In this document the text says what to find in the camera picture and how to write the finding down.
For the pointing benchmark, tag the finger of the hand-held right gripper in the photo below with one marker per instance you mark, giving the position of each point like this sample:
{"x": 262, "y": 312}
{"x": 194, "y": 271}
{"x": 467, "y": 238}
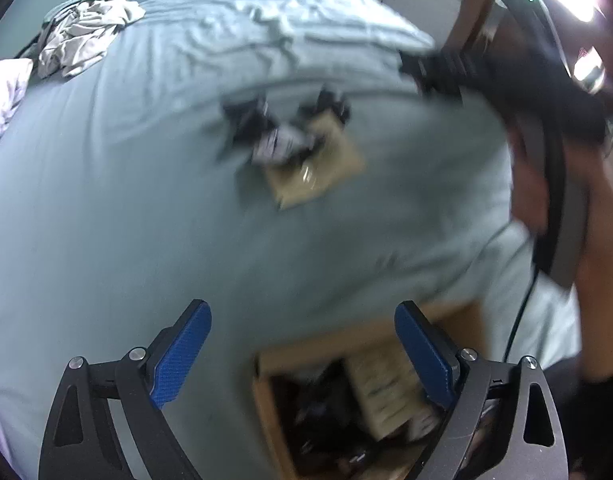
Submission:
{"x": 431, "y": 65}
{"x": 441, "y": 91}

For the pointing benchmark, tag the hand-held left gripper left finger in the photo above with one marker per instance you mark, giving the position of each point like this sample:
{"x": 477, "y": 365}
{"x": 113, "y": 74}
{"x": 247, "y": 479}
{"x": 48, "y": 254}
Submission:
{"x": 179, "y": 355}

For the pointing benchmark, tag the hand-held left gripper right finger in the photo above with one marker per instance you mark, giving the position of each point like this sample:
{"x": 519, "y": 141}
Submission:
{"x": 426, "y": 355}

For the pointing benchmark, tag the beige snack packet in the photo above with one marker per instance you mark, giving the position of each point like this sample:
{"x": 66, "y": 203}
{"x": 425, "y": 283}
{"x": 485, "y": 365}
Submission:
{"x": 326, "y": 165}
{"x": 386, "y": 390}

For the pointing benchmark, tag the cardboard box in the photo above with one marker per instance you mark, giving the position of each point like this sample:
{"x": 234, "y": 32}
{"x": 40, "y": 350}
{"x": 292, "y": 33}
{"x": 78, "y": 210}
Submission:
{"x": 271, "y": 410}

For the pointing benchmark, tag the heap of dark snack packets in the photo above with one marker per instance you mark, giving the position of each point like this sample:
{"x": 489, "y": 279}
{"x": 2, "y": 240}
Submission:
{"x": 326, "y": 410}

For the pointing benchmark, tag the pile of black-white snack packets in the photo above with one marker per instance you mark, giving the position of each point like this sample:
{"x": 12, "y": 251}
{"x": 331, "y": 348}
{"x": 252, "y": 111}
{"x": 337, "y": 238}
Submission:
{"x": 271, "y": 130}

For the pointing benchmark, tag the person's right forearm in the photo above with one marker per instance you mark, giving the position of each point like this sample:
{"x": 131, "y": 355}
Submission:
{"x": 606, "y": 285}

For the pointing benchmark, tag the person's right hand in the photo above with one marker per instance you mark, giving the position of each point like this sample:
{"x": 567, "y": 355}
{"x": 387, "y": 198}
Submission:
{"x": 528, "y": 185}

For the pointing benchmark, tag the wooden chair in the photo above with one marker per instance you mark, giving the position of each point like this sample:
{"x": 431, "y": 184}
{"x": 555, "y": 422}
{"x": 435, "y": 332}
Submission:
{"x": 469, "y": 5}

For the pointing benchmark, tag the bed with teal sheet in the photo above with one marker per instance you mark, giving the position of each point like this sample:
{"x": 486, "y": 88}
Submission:
{"x": 136, "y": 210}

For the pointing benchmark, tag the person's dark clothing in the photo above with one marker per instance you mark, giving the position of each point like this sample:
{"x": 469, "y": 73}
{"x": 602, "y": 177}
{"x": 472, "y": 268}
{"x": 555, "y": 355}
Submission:
{"x": 586, "y": 430}

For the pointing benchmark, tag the crumpled grey cloth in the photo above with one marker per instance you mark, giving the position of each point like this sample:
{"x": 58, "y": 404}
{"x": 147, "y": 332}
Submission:
{"x": 81, "y": 30}

